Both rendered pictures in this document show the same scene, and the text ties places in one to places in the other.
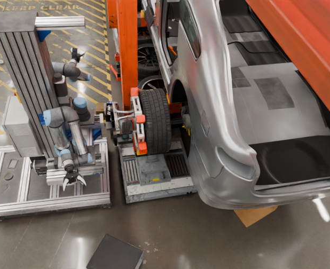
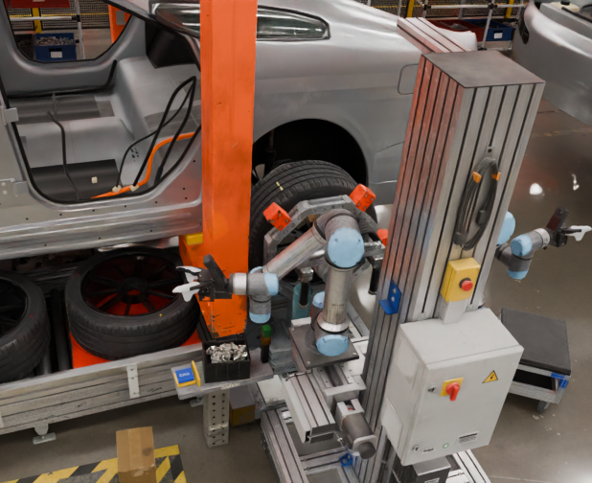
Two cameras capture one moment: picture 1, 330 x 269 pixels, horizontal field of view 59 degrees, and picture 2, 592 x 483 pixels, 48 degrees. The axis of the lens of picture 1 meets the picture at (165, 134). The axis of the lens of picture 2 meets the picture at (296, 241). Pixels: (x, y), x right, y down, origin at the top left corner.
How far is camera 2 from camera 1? 3.68 m
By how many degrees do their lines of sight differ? 68
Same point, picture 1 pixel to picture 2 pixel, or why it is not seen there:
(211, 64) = (355, 14)
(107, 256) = (538, 346)
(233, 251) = not seen: hidden behind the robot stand
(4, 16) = (478, 79)
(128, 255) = (520, 320)
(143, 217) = not seen: hidden behind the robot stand
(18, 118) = (486, 326)
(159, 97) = (307, 165)
